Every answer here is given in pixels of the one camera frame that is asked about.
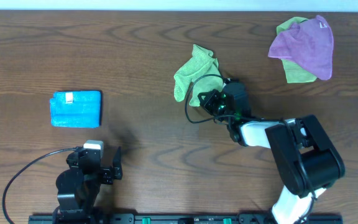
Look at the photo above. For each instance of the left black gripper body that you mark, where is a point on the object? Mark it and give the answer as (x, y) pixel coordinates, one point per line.
(107, 173)

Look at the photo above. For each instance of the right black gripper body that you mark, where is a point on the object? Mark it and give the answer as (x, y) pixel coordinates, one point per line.
(214, 105)

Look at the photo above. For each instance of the light green cloth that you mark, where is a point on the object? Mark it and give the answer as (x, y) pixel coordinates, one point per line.
(201, 63)

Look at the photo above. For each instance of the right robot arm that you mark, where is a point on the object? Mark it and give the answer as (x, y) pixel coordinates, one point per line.
(306, 159)

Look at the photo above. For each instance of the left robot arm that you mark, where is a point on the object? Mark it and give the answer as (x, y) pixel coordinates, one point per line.
(79, 186)

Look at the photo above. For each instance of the folded blue cloth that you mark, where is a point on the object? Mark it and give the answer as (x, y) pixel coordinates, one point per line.
(76, 109)

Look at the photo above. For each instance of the purple cloth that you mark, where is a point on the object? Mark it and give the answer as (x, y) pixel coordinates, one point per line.
(310, 44)

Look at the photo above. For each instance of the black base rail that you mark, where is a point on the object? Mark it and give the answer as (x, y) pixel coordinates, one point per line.
(128, 218)

